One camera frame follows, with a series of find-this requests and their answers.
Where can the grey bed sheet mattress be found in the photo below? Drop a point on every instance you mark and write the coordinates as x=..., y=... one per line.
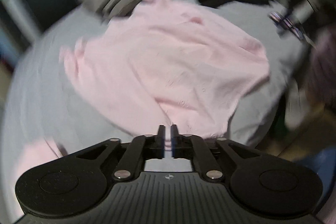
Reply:
x=41, y=104

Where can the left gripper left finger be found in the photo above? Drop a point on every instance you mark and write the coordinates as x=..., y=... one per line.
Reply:
x=160, y=142

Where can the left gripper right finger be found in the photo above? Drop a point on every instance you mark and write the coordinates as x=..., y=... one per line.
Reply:
x=175, y=140

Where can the pink fleece garment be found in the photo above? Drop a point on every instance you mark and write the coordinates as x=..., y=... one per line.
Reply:
x=170, y=62

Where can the small pink folded garment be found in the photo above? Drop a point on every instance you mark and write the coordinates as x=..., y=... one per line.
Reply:
x=43, y=181

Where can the smartphone with lit screen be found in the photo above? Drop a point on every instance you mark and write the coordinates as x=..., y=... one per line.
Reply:
x=285, y=25

